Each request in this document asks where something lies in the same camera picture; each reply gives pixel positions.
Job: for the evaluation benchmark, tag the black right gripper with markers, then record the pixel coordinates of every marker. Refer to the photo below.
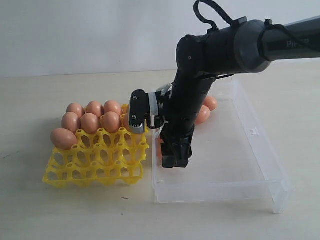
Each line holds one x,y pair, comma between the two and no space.
181,110

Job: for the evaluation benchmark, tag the brown egg mid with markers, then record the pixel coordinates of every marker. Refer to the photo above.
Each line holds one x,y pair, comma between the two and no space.
203,115

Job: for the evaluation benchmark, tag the brown egg slot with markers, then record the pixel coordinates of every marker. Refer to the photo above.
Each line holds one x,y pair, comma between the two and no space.
76,108
96,108
112,106

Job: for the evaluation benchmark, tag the brown egg column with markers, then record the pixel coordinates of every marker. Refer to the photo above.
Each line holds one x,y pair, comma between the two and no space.
90,123

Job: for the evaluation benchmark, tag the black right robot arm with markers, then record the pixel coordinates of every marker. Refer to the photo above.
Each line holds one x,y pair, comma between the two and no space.
249,46

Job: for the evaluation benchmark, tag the clear plastic bin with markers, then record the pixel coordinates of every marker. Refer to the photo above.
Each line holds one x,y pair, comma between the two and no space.
232,158

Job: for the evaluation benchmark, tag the yellow plastic egg tray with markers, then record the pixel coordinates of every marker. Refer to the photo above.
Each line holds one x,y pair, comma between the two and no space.
102,157

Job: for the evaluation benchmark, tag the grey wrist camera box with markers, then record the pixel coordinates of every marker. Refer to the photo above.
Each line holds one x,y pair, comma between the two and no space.
144,108

